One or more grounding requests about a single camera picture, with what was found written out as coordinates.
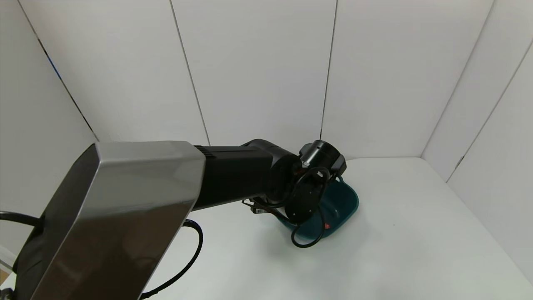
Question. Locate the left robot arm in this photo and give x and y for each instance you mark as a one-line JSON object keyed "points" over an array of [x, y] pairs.
{"points": [[125, 208]]}

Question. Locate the dark teal square basin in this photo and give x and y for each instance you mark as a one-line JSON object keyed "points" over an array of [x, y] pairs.
{"points": [[343, 204]]}

